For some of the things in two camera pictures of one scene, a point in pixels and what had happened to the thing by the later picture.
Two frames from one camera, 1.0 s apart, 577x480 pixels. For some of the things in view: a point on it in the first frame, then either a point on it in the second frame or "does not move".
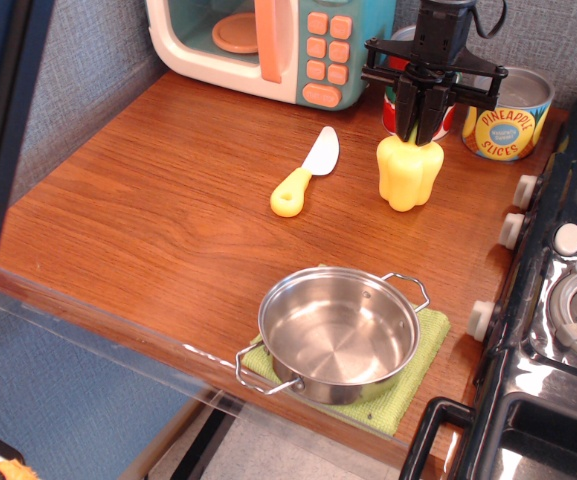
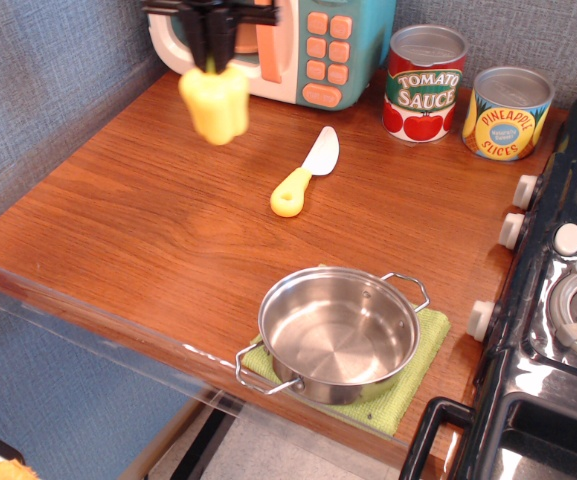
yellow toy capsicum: (407, 171) -> (218, 102)
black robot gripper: (435, 69) -> (212, 23)
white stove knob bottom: (479, 319) does not move
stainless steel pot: (340, 333) does not move
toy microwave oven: (308, 53) does not move
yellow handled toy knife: (287, 197) does not move
